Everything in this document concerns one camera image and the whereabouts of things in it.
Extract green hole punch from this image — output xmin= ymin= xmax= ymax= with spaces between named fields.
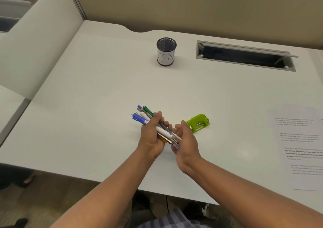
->
xmin=185 ymin=113 xmax=210 ymax=134

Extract person's left hand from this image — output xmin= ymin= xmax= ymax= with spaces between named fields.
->
xmin=137 ymin=111 xmax=173 ymax=159

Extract person's right hand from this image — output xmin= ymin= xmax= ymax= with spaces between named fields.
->
xmin=171 ymin=120 xmax=202 ymax=175

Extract grey partition post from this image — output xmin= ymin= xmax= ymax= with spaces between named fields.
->
xmin=67 ymin=0 xmax=87 ymax=21

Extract grey desk cable hatch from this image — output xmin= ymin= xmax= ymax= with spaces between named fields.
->
xmin=195 ymin=40 xmax=299 ymax=72
xmin=0 ymin=0 xmax=33 ymax=33

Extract black mesh pen cup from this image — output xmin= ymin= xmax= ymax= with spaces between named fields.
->
xmin=156 ymin=37 xmax=177 ymax=67

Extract stack of printed paper sheets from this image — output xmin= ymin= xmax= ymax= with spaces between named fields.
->
xmin=267 ymin=104 xmax=323 ymax=193

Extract white marker red end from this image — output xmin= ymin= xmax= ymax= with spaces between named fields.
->
xmin=137 ymin=105 xmax=152 ymax=121

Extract beige cubicle partition panel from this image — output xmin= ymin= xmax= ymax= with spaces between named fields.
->
xmin=67 ymin=0 xmax=323 ymax=50

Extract person's right black shoe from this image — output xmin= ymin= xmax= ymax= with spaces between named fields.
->
xmin=181 ymin=201 xmax=210 ymax=226

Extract person's left forearm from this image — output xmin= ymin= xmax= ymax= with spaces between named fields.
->
xmin=49 ymin=145 xmax=157 ymax=228

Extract pile of pens and pencils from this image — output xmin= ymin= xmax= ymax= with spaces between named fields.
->
xmin=131 ymin=105 xmax=181 ymax=150

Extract cream rounded desk divider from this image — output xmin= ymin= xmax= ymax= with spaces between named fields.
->
xmin=0 ymin=0 xmax=84 ymax=100

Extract person's right forearm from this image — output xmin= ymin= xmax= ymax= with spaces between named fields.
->
xmin=186 ymin=157 xmax=323 ymax=228

